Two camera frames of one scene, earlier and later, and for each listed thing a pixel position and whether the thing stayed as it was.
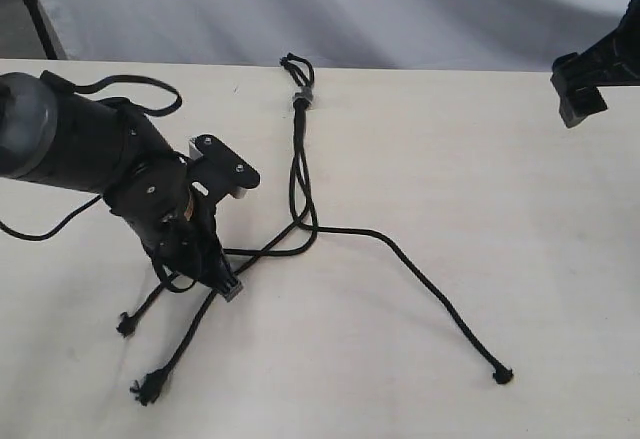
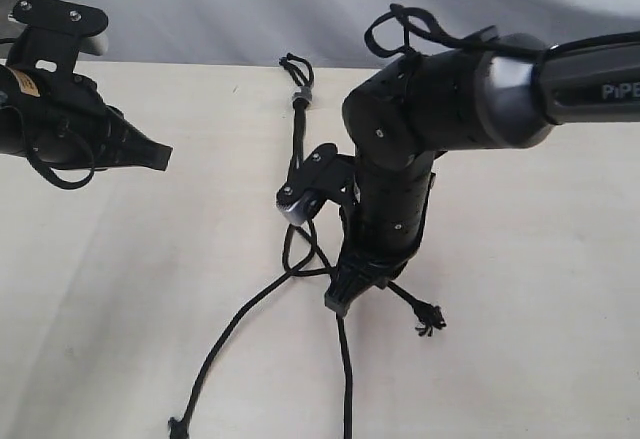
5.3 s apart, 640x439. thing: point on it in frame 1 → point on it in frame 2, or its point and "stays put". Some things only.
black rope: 302,79 → 300,108
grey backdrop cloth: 427,14 stays put
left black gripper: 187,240 → 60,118
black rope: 143,386 → 301,257
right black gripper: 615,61 → 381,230
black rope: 300,89 → 299,79
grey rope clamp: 306,94 stays put
